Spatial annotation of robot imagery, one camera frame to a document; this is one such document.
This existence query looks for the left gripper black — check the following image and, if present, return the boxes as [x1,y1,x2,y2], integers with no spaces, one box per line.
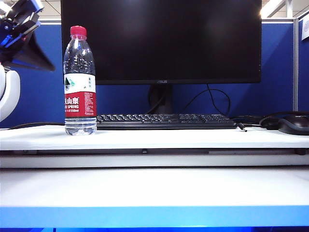
[0,12,56,72]

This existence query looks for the clear plastic water bottle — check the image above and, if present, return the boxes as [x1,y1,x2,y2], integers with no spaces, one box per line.
[63,26,98,136]

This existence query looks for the red bottle cap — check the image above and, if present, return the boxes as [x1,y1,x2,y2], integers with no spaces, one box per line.
[70,26,87,39]

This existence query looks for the white curved plastic shell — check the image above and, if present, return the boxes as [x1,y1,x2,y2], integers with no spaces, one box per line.
[0,64,21,123]

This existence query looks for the black monitor stand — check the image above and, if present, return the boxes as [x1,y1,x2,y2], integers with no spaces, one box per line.
[147,84,174,114]

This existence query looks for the black ASUS monitor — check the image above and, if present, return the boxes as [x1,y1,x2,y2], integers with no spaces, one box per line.
[60,0,263,86]

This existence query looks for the black Logitech keyboard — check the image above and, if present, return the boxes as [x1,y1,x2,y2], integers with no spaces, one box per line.
[96,113,239,130]

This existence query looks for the ceiling light panel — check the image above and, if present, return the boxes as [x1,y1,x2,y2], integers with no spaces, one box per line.
[260,0,288,19]

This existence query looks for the black computer mouse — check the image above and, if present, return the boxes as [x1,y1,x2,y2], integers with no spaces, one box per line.
[277,115,309,136]

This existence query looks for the blue side partition panel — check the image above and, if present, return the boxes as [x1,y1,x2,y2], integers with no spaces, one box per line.
[298,18,309,113]

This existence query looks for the white paper sheet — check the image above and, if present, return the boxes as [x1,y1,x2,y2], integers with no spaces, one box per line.
[301,19,309,42]

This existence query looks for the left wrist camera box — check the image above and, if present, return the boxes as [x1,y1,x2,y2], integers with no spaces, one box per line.
[7,0,44,20]

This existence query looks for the black keyboard cable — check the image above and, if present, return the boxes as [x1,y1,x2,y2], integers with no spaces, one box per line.
[7,122,66,131]

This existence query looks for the thin black monitor cable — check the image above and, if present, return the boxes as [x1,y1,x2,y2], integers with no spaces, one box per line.
[184,84,231,116]

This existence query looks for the black barrel plug cable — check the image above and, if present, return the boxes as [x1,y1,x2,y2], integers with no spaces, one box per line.
[238,122,260,133]

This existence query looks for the thick black power cable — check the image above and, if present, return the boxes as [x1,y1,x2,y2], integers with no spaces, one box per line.
[230,111,309,131]

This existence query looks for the grey metal partition post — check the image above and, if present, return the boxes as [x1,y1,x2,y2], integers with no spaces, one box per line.
[293,18,300,112]

